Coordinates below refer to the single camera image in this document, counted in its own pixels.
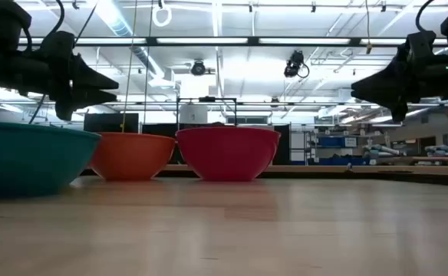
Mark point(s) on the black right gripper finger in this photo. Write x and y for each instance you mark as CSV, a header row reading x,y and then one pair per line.
x,y
389,103
377,82

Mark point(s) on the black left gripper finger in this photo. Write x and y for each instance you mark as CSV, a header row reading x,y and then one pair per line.
x,y
93,79
89,97

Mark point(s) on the orange plastic bowl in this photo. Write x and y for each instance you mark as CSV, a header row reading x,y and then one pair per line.
x,y
132,155

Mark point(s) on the teal plastic bowl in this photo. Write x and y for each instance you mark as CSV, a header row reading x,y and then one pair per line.
x,y
28,159

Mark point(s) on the red plastic bowl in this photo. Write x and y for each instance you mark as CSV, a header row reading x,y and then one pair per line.
x,y
228,153

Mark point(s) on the light blue robot arm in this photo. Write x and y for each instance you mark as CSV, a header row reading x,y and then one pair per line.
x,y
381,150
444,150

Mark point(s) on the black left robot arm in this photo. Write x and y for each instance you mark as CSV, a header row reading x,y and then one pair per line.
x,y
1,65

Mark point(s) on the blue storage bin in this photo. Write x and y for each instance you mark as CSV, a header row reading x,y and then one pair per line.
x,y
337,142

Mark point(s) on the wooden background table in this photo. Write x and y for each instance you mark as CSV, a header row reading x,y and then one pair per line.
x,y
362,169

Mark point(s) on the silver ceiling air duct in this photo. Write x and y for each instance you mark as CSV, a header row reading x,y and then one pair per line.
x,y
132,38

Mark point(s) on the round black ceiling camera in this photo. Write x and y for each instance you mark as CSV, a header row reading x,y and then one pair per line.
x,y
198,68

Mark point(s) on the black metal frame stand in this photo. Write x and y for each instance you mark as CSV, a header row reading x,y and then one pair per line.
x,y
206,99

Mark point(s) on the black overhead frame bar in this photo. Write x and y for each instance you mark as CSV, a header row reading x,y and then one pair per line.
x,y
247,40

